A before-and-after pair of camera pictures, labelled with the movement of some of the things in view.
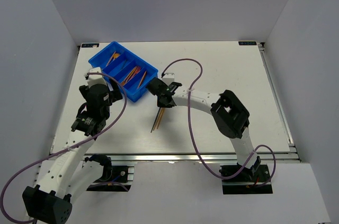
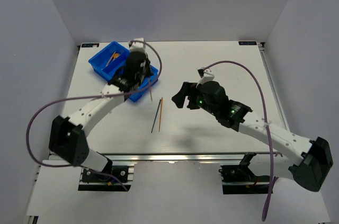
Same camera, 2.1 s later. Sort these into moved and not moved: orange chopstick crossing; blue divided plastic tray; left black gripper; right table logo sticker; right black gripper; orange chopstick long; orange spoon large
Moved: orange chopstick crossing; orange chopstick long; right black gripper; left black gripper
Not moved: blue divided plastic tray; right table logo sticker; orange spoon large
